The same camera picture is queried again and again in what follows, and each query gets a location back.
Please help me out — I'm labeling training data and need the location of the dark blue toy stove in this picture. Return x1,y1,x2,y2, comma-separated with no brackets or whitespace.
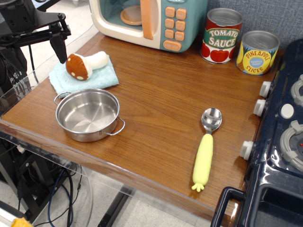
211,39,303,227

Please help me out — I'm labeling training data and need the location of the tomato sauce can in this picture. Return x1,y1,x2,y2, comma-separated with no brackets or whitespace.
201,8,243,63

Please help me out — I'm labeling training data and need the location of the spoon with yellow handle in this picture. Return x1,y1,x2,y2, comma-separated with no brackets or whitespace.
192,108,223,192

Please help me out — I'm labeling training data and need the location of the black cable under table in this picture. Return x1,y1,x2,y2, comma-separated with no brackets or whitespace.
33,163,83,227

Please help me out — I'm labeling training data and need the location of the light blue folded cloth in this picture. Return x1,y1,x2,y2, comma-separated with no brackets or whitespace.
49,62,119,97

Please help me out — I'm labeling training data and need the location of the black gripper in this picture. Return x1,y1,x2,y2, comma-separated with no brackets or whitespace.
0,0,71,64

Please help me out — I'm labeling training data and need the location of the toy microwave teal cream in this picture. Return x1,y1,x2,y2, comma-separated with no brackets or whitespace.
89,0,208,52

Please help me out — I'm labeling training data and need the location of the pineapple slices can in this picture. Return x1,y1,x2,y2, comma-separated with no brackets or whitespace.
236,30,280,76

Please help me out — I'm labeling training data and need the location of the blue cable under table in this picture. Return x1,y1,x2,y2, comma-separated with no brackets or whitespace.
47,165,74,227

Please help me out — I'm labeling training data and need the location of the plush brown white mushroom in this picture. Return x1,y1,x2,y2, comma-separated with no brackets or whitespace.
65,51,109,80

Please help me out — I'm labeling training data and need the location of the orange plate in microwave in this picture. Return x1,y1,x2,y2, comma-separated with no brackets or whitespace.
120,5,142,26

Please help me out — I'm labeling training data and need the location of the stainless steel pot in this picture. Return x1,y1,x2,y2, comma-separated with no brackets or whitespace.
53,88,125,142

